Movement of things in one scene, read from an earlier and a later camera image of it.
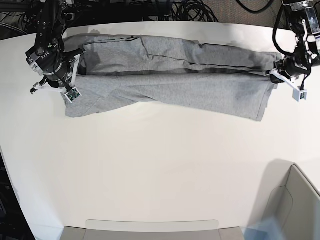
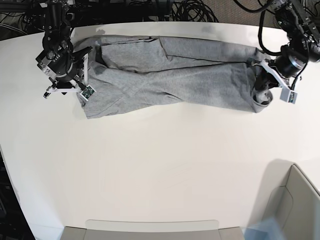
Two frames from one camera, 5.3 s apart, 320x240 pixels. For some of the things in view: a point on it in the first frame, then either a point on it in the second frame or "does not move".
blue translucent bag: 266,228 does not move
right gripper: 289,69 -> 285,64
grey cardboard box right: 292,200 does not move
